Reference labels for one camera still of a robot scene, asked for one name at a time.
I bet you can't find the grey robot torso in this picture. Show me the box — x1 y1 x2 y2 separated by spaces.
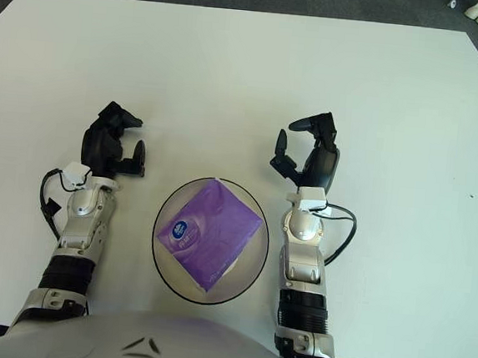
0 298 314 358

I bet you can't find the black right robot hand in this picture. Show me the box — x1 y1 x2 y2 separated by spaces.
267 107 345 194

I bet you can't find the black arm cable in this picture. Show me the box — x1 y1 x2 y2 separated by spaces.
36 166 90 242
306 201 360 268

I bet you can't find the purple tissue paper pack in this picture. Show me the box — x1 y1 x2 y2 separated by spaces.
150 174 266 299

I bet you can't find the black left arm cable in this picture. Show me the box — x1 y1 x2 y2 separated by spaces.
36 166 90 242

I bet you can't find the white plate with black rim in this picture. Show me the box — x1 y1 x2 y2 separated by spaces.
147 172 275 310

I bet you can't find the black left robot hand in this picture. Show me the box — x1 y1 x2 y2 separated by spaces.
78 98 152 184

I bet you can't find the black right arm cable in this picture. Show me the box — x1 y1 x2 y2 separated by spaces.
306 201 360 268

